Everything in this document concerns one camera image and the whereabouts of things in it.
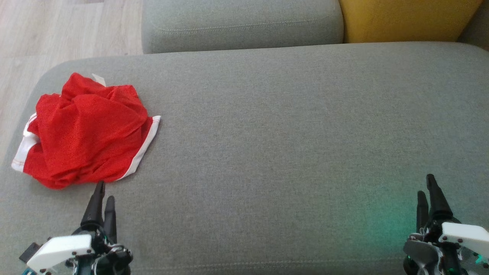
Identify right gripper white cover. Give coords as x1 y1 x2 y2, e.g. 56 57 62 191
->
416 173 489 275

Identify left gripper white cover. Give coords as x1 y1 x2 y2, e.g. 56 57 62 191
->
26 180 118 275

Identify red basketball jersey white trim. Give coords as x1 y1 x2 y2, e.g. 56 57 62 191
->
11 72 161 190

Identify grey sofa seat cushion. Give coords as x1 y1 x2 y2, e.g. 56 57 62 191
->
0 41 489 275

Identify yellow sofa cushion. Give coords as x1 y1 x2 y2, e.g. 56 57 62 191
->
338 0 484 44

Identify wide grey sofa back cushion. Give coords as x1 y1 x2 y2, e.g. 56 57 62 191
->
141 0 344 54

